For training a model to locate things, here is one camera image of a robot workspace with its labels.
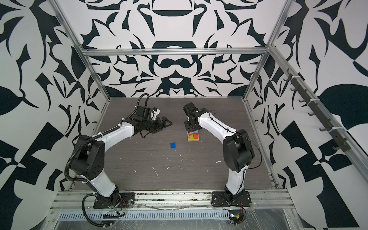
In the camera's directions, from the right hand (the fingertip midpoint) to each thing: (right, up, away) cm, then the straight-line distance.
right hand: (192, 126), depth 91 cm
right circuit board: (+21, -43, -19) cm, 51 cm away
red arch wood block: (-1, -6, +6) cm, 9 cm away
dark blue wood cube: (-12, -13, +3) cm, 18 cm away
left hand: (-14, +2, -3) cm, 14 cm away
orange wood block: (+3, -8, +6) cm, 10 cm away
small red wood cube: (+3, -5, +4) cm, 7 cm away
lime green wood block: (-1, -8, +5) cm, 9 cm away
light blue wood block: (+2, -3, -2) cm, 4 cm away
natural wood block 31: (+1, -10, +5) cm, 11 cm away
